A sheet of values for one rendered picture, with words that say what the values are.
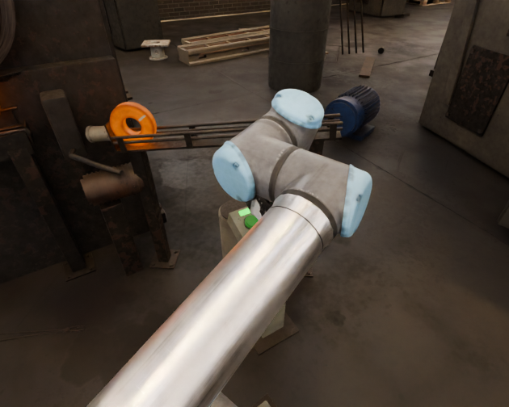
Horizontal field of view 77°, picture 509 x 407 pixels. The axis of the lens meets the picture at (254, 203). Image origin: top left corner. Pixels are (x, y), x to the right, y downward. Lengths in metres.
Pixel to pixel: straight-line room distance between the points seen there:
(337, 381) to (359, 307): 0.34
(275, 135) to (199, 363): 0.33
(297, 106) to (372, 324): 1.10
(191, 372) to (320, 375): 1.04
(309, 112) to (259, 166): 0.14
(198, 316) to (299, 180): 0.21
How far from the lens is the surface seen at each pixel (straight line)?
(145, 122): 1.21
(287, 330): 1.38
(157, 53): 4.94
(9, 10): 1.29
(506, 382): 1.57
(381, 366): 1.40
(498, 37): 2.69
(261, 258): 0.34
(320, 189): 0.40
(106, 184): 1.32
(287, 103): 0.55
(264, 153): 0.46
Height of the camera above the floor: 1.20
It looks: 39 degrees down
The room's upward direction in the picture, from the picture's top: straight up
